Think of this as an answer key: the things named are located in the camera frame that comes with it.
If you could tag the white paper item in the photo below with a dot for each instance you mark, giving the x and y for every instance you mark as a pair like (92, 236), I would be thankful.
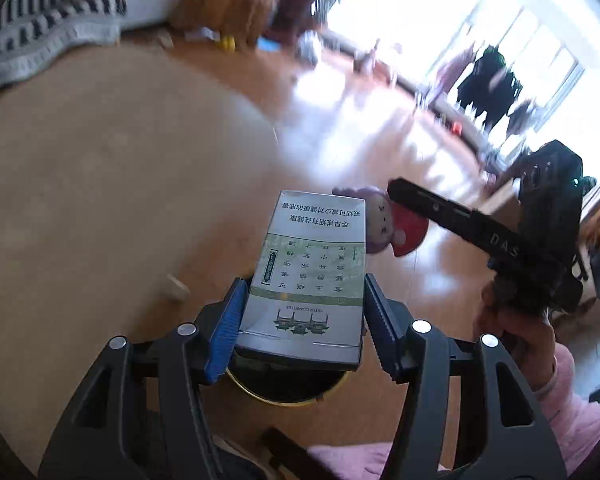
(200, 34)

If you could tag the white green cigarette box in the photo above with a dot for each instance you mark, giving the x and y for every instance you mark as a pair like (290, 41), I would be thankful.
(305, 285)

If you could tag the black white striped blanket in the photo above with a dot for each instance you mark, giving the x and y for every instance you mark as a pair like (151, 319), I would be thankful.
(40, 35)

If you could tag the round black waste bin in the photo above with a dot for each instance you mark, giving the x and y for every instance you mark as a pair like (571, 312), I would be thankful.
(285, 385)

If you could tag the small blue item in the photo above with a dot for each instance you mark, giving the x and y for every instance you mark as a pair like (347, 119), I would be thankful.
(269, 45)

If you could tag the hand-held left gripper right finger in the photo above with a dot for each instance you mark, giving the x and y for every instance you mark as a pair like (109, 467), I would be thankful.
(380, 320)

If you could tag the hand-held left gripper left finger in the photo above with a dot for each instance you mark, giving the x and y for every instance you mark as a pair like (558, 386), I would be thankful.
(225, 330)

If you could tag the hanging dark clothes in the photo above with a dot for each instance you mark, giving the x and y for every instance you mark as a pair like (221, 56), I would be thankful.
(490, 90)

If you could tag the dark red plant pot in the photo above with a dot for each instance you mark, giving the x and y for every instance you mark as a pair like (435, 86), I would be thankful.
(295, 10)

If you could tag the grey plastic bag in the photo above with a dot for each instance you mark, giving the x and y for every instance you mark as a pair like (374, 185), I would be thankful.
(310, 46)

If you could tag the red mushroom doll toy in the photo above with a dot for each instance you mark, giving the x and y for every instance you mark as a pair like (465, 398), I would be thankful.
(380, 225)

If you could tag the person's pink clothing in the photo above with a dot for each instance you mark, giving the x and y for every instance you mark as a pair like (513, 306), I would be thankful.
(345, 457)

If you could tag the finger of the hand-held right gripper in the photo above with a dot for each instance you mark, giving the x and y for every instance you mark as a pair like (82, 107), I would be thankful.
(445, 210)

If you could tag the small beige scrap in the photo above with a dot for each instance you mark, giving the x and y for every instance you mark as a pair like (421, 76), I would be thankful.
(177, 287)

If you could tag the small yellow toy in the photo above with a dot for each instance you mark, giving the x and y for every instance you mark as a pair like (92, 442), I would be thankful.
(227, 42)

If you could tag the person's right hand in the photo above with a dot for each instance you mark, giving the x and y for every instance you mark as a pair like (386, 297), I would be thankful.
(520, 335)

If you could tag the person's right forearm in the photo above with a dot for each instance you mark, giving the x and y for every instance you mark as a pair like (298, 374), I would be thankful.
(572, 410)

